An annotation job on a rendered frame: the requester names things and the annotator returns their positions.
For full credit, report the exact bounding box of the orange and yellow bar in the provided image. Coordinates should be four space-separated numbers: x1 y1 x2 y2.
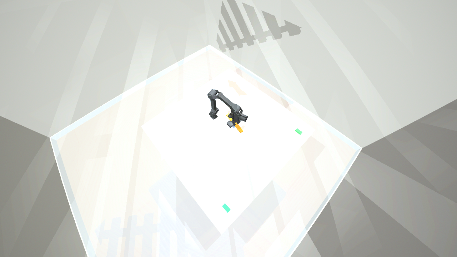
226 113 243 133

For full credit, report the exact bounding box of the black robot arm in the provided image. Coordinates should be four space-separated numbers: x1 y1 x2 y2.
207 89 248 122

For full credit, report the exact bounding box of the teal rectangular bar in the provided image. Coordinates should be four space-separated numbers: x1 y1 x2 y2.
222 204 230 212

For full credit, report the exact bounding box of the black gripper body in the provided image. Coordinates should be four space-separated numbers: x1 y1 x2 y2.
227 117 240 128

